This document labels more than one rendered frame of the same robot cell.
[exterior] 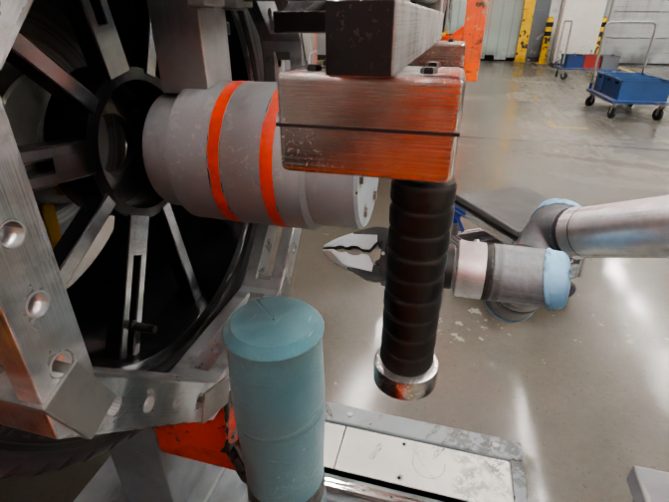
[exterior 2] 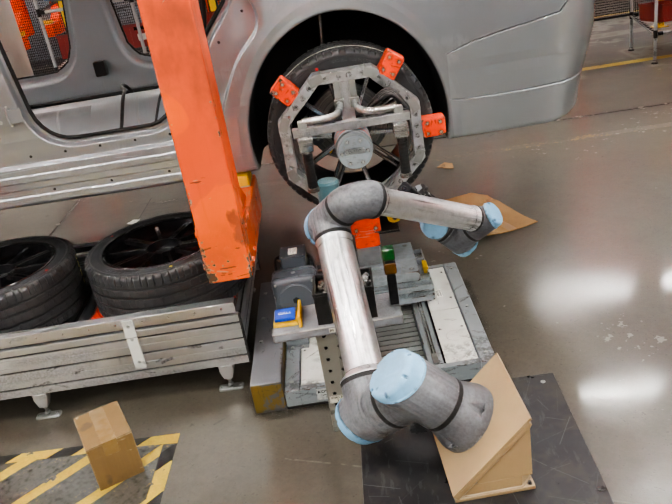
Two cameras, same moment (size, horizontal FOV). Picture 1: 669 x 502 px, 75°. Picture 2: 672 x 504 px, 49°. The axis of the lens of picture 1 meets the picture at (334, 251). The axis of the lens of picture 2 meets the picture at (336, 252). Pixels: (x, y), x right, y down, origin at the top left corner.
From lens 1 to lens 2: 2.64 m
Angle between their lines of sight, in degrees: 68
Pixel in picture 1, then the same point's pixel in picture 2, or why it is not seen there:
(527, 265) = not seen: hidden behind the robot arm
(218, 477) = (379, 268)
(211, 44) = (346, 115)
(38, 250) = (290, 149)
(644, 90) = not seen: outside the picture
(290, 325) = (326, 181)
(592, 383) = (616, 405)
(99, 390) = (297, 176)
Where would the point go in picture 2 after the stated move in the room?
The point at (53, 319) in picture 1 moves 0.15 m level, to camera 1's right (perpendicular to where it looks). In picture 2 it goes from (291, 160) to (301, 170)
